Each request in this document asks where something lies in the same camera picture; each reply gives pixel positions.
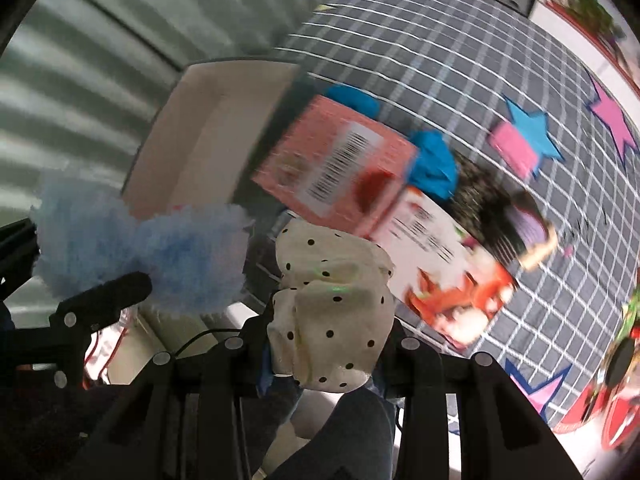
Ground cream polka-dot cloth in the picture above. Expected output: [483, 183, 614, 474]
[265, 217, 396, 393]

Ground grey checked blanket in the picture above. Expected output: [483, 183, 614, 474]
[270, 0, 640, 436]

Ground person's leg in jeans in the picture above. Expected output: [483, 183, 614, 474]
[250, 380, 402, 480]

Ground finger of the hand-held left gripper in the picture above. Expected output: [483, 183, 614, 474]
[49, 271, 154, 391]
[0, 221, 39, 286]

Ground red toy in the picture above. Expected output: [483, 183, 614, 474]
[555, 290, 640, 452]

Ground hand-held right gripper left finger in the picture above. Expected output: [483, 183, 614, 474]
[75, 310, 275, 480]

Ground pale green curtain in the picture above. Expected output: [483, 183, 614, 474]
[0, 0, 361, 311]

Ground white storage box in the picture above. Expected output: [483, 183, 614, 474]
[100, 57, 313, 361]

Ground pink printed carton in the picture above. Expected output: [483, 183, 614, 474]
[250, 94, 519, 351]

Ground purple brown knitted hat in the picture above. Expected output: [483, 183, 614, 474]
[450, 155, 559, 268]

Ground black cable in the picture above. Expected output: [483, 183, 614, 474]
[175, 329, 242, 357]

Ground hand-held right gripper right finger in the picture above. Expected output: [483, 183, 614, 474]
[375, 320, 586, 480]

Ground red ledge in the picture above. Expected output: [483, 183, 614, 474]
[542, 0, 640, 96]

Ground green potted plants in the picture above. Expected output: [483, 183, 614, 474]
[545, 0, 631, 41]

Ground light blue fluffy plush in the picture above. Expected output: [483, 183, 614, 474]
[30, 170, 251, 317]

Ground pink sponge block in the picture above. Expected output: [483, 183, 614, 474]
[487, 122, 541, 177]

